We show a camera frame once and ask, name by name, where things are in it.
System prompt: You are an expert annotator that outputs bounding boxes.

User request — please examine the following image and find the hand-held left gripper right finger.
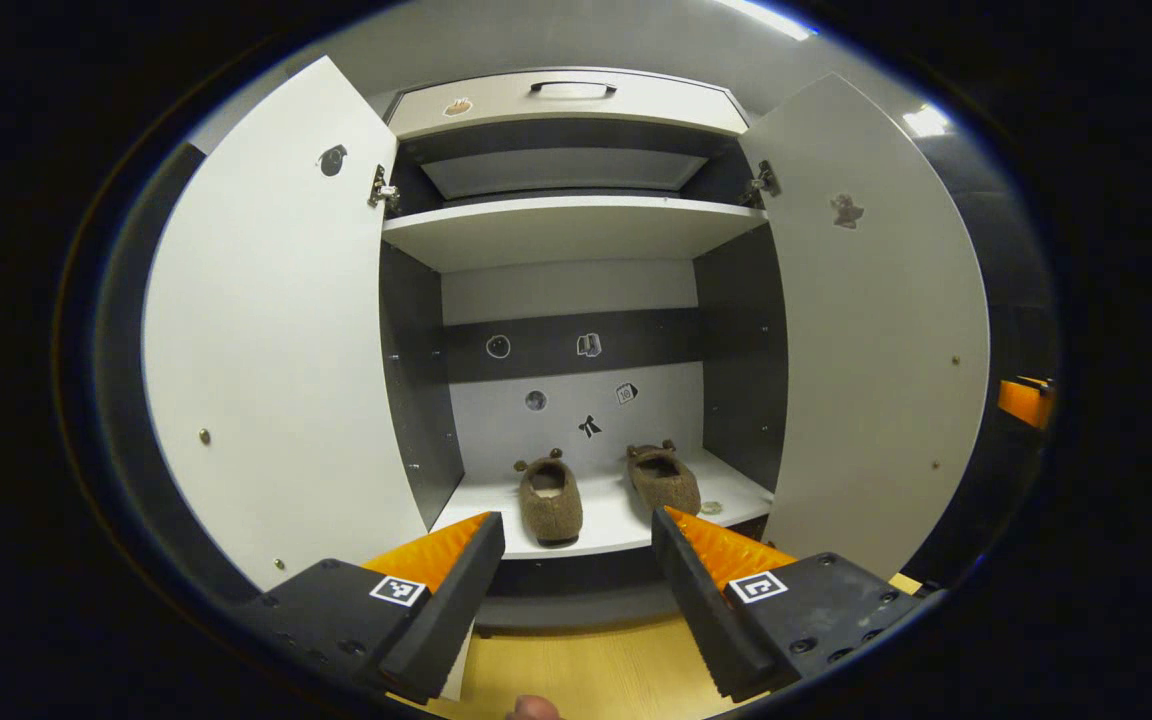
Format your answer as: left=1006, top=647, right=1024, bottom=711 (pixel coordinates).
left=650, top=506, right=937, bottom=703

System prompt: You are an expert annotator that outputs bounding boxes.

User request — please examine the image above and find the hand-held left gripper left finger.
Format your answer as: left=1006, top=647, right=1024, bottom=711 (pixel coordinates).
left=246, top=511, right=507, bottom=704

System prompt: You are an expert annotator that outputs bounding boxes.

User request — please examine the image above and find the brown fuzzy shoe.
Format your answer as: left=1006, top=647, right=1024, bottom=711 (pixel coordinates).
left=514, top=448, right=585, bottom=548
left=626, top=440, right=703, bottom=518

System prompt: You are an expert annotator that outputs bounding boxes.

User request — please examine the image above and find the white cabinet door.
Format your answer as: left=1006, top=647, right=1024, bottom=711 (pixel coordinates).
left=739, top=72, right=992, bottom=581
left=141, top=55, right=477, bottom=703

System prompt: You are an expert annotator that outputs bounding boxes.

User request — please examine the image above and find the white shoe cabinet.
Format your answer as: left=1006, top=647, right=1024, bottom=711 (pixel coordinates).
left=379, top=68, right=789, bottom=631

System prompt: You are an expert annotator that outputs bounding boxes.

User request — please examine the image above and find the black backdrop cloth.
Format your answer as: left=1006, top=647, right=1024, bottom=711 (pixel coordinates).
left=91, top=143, right=237, bottom=601
left=921, top=130, right=1059, bottom=586

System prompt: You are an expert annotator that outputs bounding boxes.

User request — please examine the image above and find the small ceiling light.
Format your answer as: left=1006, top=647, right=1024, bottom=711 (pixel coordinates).
left=901, top=103, right=952, bottom=139

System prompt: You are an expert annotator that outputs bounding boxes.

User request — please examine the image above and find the long ceiling light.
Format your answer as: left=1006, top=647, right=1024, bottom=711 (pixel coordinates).
left=716, top=0, right=819, bottom=41

